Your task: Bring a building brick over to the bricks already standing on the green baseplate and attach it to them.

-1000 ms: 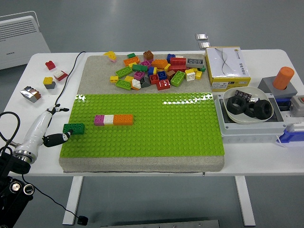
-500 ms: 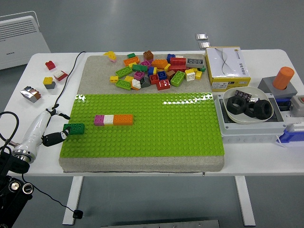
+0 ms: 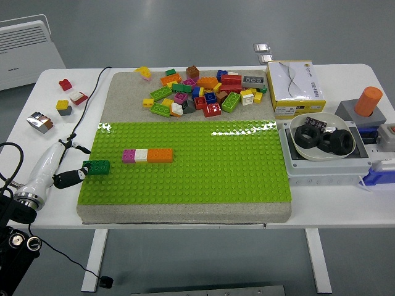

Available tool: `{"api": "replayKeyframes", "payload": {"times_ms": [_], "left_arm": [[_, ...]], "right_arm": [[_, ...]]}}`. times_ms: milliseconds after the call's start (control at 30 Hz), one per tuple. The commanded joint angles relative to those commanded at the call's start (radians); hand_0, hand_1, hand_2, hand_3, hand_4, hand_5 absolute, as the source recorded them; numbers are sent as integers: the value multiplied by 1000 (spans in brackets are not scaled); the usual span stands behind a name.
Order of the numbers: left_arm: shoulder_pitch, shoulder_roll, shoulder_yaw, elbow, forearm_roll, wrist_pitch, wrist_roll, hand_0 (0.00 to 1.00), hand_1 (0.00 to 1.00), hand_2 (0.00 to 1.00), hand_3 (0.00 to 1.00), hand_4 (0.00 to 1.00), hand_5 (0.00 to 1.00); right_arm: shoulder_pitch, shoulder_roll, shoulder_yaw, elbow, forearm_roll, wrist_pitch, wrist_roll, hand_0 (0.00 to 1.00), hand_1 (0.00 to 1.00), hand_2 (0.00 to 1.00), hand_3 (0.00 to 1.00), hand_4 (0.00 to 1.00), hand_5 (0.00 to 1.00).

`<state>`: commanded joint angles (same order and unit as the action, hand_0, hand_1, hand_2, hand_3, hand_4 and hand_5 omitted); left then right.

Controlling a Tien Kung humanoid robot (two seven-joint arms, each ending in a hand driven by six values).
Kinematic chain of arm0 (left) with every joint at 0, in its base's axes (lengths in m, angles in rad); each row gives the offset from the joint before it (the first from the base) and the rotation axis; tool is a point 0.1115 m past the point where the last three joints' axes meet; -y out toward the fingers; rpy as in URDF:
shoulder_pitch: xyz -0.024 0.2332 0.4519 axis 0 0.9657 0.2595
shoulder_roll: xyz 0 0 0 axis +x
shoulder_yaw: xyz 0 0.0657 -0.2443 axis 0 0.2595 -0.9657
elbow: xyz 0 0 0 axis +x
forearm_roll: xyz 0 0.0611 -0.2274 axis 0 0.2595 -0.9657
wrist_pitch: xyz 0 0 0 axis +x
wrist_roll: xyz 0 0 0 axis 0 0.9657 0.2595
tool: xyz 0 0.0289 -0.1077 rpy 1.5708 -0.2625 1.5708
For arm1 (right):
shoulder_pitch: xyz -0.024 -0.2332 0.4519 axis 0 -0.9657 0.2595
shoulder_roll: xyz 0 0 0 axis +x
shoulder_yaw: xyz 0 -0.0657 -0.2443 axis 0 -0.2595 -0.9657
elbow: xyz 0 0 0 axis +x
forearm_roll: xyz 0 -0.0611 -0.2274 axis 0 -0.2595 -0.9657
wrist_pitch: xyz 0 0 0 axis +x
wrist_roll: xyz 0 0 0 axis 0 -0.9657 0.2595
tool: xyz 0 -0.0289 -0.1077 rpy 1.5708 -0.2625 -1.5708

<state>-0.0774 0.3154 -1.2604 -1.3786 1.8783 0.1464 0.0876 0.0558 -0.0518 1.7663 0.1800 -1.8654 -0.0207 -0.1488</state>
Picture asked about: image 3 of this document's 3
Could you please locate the orange sloped brick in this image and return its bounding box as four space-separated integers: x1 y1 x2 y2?
196 76 218 89

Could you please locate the yellow grey brick stack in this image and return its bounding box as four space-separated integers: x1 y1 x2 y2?
56 99 73 117

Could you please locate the grey sloped brick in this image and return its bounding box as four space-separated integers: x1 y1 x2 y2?
181 99 197 115

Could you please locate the white bowl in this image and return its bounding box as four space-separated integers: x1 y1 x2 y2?
289 112 359 162

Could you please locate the orange cylinder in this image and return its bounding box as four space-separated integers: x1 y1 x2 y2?
354 86 383 117

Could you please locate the green studded baseplate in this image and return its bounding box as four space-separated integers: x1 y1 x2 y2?
77 120 293 206

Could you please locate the thin black cable with plug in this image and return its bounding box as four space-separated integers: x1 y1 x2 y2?
29 223 114 289

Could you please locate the lime green long brick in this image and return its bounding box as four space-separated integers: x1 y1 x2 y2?
221 91 241 113
149 85 173 101
149 102 172 118

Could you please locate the grey metal plate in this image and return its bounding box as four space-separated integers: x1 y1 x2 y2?
131 285 286 296

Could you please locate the small blue box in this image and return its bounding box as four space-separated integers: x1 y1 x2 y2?
359 126 379 144

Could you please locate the white power strip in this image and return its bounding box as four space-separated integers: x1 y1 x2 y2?
364 143 395 164

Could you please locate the white cable tie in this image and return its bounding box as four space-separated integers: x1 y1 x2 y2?
357 175 376 194

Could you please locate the grey junction box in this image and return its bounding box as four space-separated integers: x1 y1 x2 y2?
278 121 373 187

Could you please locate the white yellow brick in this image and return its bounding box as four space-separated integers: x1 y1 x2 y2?
239 89 254 107

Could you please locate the white table leg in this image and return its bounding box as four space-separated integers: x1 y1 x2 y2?
304 228 333 294
80 228 109 293

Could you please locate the grey-brown foam mat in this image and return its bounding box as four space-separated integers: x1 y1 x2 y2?
76 71 293 224

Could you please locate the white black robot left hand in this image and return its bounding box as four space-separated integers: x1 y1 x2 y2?
15 138 92 200

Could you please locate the dark green long brick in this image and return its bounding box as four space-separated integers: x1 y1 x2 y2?
171 83 194 94
82 159 111 176

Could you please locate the blue white device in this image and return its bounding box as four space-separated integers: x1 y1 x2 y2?
362 160 395 192

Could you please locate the yellow white carton box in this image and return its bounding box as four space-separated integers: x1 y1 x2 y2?
265 60 327 120

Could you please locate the white orange brick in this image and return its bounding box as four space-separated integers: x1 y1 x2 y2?
170 102 185 118

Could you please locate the white red brick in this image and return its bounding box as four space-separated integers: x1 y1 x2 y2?
69 91 89 106

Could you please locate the grey block with hole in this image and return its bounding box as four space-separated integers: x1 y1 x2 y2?
335 100 387 127

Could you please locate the dark purple circuit board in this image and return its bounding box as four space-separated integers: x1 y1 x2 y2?
304 116 328 133

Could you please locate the white panel heater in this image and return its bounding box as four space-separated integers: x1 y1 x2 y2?
0 14 67 91

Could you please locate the grey orange black brick stack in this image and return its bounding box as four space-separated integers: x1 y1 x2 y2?
26 111 55 134

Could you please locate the grey switch box red button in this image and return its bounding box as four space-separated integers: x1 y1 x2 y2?
376 123 395 154

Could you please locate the thin black cord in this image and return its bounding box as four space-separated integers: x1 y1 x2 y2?
69 66 113 141

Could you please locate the grey long brick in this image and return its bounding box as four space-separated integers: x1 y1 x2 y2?
241 75 267 89

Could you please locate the large black hex nut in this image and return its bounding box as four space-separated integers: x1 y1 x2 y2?
294 125 322 150
317 131 336 154
328 129 354 155

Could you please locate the red glossy brick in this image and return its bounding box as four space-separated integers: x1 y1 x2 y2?
202 102 222 118

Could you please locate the orange long brick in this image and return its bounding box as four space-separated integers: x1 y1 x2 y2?
146 148 174 165
160 73 183 87

